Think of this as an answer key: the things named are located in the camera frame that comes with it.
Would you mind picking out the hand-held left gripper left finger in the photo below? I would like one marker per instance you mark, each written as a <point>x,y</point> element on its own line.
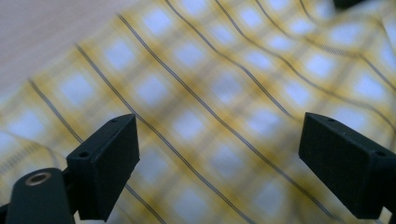
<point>104,168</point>

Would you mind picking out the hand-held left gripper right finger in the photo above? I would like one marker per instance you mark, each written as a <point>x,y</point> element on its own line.
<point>345,161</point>

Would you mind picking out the yellow plaid shirt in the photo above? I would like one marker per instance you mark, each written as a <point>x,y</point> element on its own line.
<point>218,93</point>

